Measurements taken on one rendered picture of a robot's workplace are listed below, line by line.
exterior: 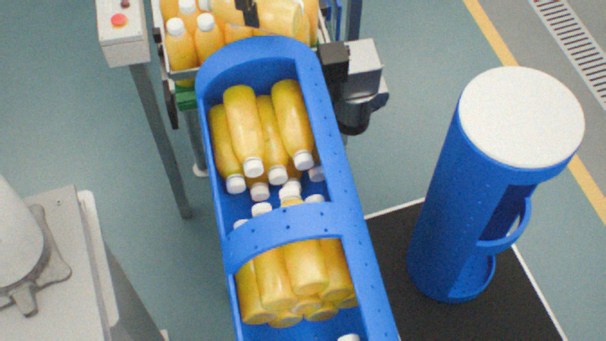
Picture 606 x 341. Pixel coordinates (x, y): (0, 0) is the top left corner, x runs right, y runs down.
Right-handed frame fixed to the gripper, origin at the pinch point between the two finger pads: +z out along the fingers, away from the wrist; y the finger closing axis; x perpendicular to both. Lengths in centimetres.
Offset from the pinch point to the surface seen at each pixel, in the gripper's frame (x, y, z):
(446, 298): 54, 9, 114
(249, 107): 1.1, 13.9, 17.0
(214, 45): -16.9, -6.7, 27.5
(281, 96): 6.4, 8.5, 18.5
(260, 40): 0.5, 2.5, 8.6
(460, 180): 47, 3, 46
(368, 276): 35, 44, 12
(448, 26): 30, -123, 141
